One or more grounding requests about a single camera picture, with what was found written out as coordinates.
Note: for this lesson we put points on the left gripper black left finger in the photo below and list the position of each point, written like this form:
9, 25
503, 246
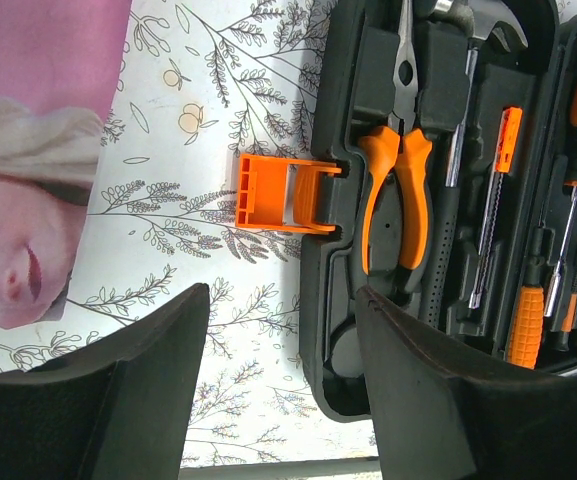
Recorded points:
116, 409

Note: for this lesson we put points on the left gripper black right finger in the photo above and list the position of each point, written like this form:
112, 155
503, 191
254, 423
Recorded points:
444, 410

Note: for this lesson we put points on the orange ribbed bit driver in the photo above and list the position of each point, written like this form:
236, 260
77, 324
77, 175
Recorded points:
527, 326

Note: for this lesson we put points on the small orange black screwdriver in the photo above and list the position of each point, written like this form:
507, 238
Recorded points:
562, 343

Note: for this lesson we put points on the orange case latch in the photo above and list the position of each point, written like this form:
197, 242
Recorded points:
281, 194

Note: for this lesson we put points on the black plastic tool case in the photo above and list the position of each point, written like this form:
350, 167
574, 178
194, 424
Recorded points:
355, 96

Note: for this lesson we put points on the orange handled pliers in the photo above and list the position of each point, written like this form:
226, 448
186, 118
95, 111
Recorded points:
400, 147

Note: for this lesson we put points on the orange handled utility knife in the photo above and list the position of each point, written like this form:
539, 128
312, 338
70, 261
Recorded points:
508, 136

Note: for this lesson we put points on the black handled steel hammer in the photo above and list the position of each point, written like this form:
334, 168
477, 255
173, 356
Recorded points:
478, 19

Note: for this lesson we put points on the floral patterned table mat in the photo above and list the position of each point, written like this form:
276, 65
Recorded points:
200, 84

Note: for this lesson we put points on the purple folded cloth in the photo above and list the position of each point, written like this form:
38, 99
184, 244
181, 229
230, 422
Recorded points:
59, 66

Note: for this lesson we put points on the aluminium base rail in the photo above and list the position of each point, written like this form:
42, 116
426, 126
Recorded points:
285, 470

